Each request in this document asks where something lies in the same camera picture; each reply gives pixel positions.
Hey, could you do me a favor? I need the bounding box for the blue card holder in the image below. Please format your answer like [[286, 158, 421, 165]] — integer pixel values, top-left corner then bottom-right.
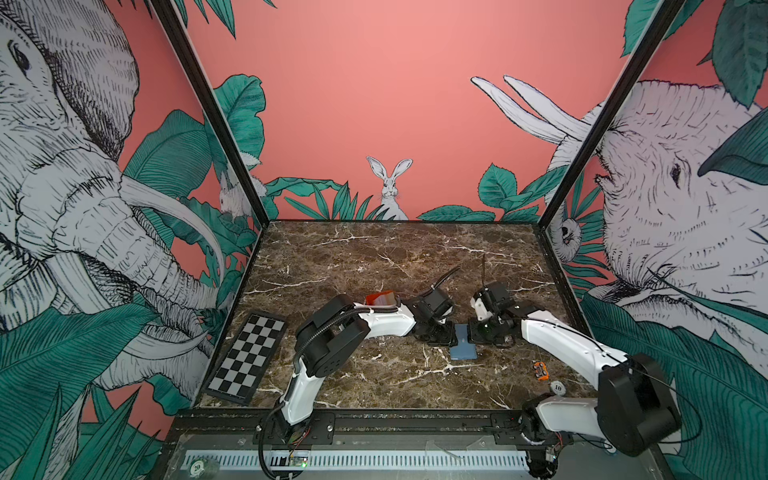
[[450, 324, 477, 361]]

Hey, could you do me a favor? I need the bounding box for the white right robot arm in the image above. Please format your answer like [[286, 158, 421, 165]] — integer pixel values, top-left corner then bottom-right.
[[472, 300, 682, 457]]

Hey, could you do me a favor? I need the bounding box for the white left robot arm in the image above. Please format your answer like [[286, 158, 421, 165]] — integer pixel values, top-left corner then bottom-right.
[[279, 287, 458, 427]]

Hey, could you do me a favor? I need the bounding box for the orange toy car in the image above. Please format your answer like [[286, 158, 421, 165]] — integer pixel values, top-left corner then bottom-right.
[[533, 361, 550, 382]]

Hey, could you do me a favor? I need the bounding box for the white round token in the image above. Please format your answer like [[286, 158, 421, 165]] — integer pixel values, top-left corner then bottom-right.
[[550, 381, 566, 396]]

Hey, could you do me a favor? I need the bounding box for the black white checkerboard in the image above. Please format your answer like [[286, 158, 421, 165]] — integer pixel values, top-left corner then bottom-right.
[[204, 310, 286, 405]]

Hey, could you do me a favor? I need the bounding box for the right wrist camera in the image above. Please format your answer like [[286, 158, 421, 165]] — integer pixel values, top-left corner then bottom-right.
[[470, 281, 515, 322]]

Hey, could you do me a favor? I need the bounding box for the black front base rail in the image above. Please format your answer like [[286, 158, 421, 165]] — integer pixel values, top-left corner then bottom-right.
[[173, 407, 601, 448]]

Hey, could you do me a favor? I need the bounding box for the white slotted cable duct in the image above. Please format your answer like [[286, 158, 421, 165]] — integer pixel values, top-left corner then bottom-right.
[[180, 450, 528, 475]]

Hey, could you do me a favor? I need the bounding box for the black right corner frame post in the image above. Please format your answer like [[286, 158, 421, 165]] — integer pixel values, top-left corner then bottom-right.
[[537, 0, 685, 230]]

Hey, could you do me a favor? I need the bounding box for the black corner frame post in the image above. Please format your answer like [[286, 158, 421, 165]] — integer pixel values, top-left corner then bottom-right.
[[537, 0, 685, 230], [151, 0, 270, 228]]

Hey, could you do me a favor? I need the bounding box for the black left corner frame post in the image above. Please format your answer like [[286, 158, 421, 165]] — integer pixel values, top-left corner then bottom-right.
[[151, 0, 270, 228]]

